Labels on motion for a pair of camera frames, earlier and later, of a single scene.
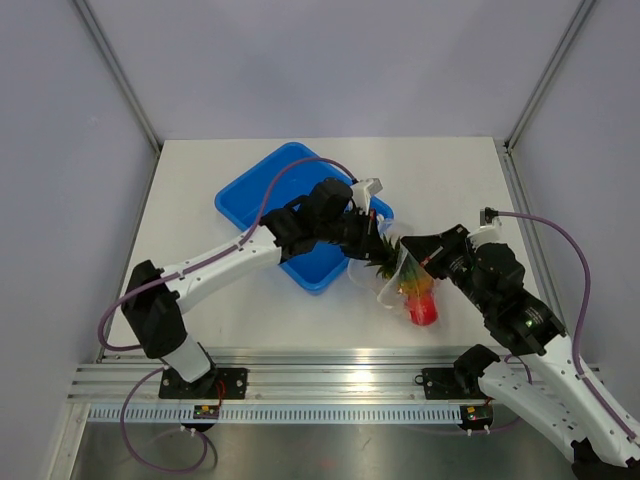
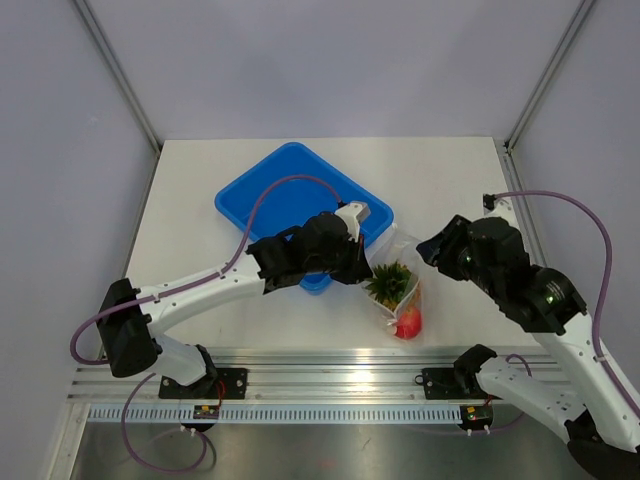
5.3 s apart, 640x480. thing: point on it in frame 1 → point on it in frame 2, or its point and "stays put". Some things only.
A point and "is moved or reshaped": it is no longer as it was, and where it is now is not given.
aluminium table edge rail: x=274 y=377 stays put
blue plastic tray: x=317 y=266 stays put
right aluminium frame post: x=575 y=25 stays put
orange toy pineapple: x=404 y=270 → x=389 y=283
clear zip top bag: x=397 y=278 is moved or reshaped
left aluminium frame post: x=116 y=68 stays put
